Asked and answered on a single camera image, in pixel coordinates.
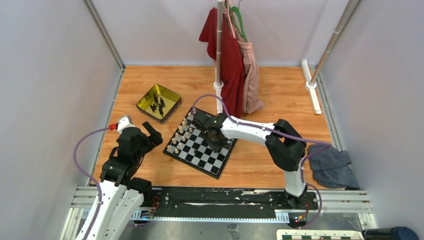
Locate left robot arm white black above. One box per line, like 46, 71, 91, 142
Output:
74, 115, 163, 240

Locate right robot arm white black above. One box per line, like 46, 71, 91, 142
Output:
191, 109, 308, 209

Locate white chess pieces row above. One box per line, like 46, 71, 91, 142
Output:
165, 110, 195, 156

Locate black pieces in tin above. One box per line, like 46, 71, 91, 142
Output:
150, 93, 165, 117

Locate black white chessboard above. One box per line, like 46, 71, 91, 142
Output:
162, 123, 237, 180

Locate yellow square tin box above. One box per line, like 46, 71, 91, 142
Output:
135, 84, 183, 125

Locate white clothes rack pole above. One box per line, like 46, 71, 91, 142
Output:
213, 0, 225, 114

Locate pink hanging garment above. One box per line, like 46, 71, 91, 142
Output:
223, 0, 264, 114

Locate red hanging shirt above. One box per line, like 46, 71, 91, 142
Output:
198, 7, 245, 118

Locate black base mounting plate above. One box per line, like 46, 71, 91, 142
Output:
140, 186, 319, 220

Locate white rack foot bar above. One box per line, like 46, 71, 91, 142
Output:
300, 59, 323, 115

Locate green clothes hanger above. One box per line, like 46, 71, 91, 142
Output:
229, 6, 248, 43

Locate grey crumpled cloth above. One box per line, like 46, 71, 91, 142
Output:
308, 144, 360, 190

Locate silver diagonal rack pole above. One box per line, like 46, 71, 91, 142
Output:
311, 0, 362, 83

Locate dark blue object corner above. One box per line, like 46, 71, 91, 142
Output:
361, 226, 419, 240

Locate aluminium frame rail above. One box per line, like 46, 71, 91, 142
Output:
61, 185, 377, 239

